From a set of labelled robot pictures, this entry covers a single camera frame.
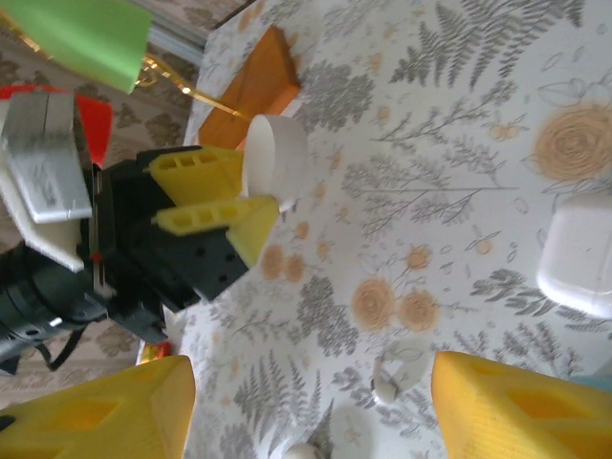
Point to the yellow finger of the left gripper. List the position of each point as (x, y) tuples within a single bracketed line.
[(244, 225), (201, 177)]

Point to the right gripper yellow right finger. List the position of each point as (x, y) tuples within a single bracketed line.
[(516, 416)]

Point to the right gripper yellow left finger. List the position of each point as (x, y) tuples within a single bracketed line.
[(95, 416)]

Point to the white oval earbud case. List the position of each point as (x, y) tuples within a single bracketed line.
[(282, 153)]

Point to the red yellow snack packet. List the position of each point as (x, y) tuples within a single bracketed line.
[(155, 354)]

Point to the red wine glass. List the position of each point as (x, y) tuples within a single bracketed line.
[(95, 124)]

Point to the green wine glass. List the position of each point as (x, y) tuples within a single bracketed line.
[(86, 33)]

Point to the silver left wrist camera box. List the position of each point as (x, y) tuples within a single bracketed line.
[(43, 158)]

